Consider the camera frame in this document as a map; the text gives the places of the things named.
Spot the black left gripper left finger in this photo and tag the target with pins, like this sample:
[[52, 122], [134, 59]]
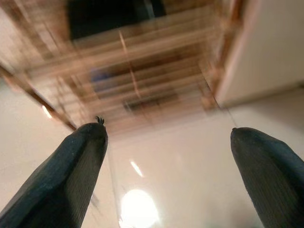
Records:
[[61, 180]]

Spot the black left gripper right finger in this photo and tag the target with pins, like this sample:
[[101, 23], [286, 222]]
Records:
[[273, 180]]

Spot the cream kitchen cabinet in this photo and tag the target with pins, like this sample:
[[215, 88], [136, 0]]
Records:
[[268, 47]]

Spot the wooden wine rack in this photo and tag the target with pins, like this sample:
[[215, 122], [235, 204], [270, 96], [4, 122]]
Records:
[[154, 71]]

